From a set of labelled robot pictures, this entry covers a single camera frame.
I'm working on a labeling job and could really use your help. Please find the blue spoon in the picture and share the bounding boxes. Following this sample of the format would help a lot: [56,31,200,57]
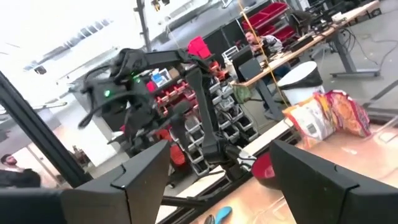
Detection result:
[213,205,233,224]

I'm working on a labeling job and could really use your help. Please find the red plastic crate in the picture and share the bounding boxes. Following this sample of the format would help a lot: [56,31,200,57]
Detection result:
[187,35,212,60]

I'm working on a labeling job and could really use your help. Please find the black metal pole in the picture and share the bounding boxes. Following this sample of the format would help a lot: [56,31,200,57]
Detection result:
[133,0,153,53]

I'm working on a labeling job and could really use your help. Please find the parts bin rack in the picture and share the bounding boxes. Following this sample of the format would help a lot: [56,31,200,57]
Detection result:
[146,60,261,177]

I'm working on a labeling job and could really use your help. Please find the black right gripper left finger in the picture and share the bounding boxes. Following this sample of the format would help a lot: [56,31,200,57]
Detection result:
[0,139,171,224]

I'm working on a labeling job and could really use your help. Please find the clear plastic bin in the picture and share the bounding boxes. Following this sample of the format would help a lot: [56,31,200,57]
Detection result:
[289,116,398,150]

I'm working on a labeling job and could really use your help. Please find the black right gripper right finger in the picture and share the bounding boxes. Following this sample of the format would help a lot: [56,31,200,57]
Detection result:
[269,139,398,224]

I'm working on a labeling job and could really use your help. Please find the chili ramen packet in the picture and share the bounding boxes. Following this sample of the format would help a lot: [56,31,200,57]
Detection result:
[323,89,373,138]

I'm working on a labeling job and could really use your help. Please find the red storage bins shelf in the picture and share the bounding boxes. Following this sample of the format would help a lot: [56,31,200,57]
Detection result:
[241,1,298,43]

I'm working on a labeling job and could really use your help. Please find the white trash can black liner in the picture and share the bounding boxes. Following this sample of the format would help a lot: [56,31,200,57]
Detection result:
[276,60,326,106]

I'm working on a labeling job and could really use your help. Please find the green bag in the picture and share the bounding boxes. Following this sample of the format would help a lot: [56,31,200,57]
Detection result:
[232,83,253,105]

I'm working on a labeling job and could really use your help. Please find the yellow hanging cable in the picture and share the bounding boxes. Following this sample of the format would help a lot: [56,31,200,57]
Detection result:
[236,0,290,108]

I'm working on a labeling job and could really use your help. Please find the black monitor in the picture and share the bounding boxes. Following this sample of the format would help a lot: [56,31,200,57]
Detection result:
[231,46,264,82]

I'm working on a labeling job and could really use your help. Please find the roast beef ramen packet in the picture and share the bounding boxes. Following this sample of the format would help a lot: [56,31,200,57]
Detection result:
[282,96,335,149]

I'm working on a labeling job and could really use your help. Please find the long wooden desk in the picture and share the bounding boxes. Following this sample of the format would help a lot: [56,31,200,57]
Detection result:
[231,0,382,121]

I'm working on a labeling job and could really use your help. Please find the red bowl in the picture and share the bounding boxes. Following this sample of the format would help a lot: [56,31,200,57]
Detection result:
[251,151,282,190]

